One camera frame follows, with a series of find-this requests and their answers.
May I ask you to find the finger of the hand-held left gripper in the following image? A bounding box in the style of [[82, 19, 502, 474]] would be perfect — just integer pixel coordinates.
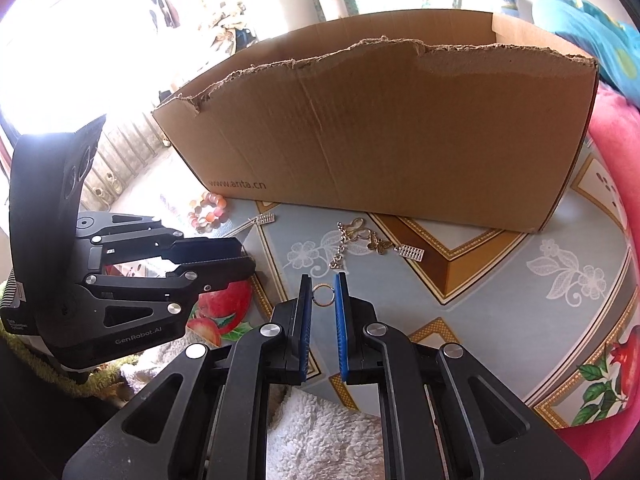
[[75, 211, 244, 266], [84, 255, 257, 331]]

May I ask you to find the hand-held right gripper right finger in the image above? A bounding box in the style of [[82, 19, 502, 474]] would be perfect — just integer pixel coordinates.
[[334, 272, 591, 480]]

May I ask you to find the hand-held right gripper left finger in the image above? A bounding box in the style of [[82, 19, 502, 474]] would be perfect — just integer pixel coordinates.
[[62, 274, 313, 480]]

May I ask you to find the orange bead bracelet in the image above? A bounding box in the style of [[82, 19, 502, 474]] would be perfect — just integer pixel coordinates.
[[187, 192, 229, 234]]

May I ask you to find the silver chain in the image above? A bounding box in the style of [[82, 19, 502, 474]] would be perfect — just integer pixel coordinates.
[[327, 222, 352, 271]]

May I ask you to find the torn cardboard box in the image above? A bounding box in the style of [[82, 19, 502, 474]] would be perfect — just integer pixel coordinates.
[[151, 7, 600, 233]]

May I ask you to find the metal balcony railing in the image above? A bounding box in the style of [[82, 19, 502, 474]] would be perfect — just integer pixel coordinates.
[[80, 110, 176, 202]]

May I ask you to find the green edged cream towel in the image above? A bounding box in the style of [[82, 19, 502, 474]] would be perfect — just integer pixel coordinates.
[[0, 320, 126, 398]]

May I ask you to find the beige cloth pile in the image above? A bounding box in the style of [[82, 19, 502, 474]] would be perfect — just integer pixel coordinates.
[[200, 5, 257, 57]]

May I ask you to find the hanging dark jacket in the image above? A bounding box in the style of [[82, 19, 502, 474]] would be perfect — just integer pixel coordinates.
[[152, 0, 184, 29]]

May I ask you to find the beige cardboard tube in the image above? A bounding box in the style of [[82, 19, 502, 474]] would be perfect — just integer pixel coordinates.
[[315, 0, 359, 22]]

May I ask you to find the pink blanket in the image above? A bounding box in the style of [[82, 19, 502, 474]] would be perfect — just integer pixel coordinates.
[[555, 82, 640, 480]]

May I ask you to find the blue patterned quilt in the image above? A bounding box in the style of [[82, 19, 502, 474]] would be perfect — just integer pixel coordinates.
[[531, 0, 640, 106]]

